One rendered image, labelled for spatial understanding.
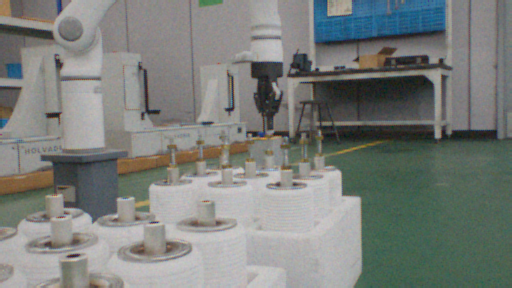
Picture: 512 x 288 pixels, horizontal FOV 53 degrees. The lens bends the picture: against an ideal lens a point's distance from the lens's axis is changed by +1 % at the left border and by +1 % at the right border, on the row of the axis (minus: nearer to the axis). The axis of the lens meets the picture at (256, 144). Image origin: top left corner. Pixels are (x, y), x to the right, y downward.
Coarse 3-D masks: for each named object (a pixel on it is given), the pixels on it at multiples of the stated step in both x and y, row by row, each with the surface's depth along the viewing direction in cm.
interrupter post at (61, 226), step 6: (60, 216) 56; (66, 216) 56; (54, 222) 55; (60, 222) 55; (66, 222) 55; (72, 222) 56; (54, 228) 55; (60, 228) 55; (66, 228) 55; (72, 228) 56; (54, 234) 55; (60, 234) 55; (66, 234) 55; (72, 234) 56; (54, 240) 55; (60, 240) 55; (66, 240) 55; (72, 240) 56; (54, 246) 55; (60, 246) 55
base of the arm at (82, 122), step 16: (80, 80) 117; (96, 80) 120; (64, 96) 118; (80, 96) 117; (96, 96) 120; (64, 112) 119; (80, 112) 118; (96, 112) 120; (64, 128) 119; (80, 128) 118; (96, 128) 120; (64, 144) 120; (80, 144) 118; (96, 144) 120
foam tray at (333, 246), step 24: (336, 216) 98; (264, 240) 85; (288, 240) 84; (312, 240) 82; (336, 240) 94; (360, 240) 117; (264, 264) 86; (288, 264) 84; (312, 264) 82; (336, 264) 94; (360, 264) 117
